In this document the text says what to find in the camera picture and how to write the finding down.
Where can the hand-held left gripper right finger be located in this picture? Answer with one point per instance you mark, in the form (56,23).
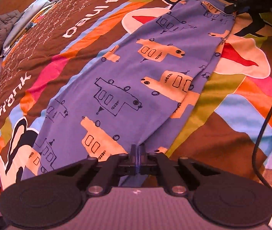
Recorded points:
(142,160)

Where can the light blue pillow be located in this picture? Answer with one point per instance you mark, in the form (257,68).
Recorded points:
(28,16)

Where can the blue printed pants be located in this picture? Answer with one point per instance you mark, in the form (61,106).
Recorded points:
(126,88)

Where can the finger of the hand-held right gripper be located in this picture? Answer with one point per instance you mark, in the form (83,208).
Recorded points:
(258,22)
(233,7)

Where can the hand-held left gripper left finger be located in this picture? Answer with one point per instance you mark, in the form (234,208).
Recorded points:
(132,160)

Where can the colourful printed bed sheet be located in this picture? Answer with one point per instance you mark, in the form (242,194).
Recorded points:
(222,136)

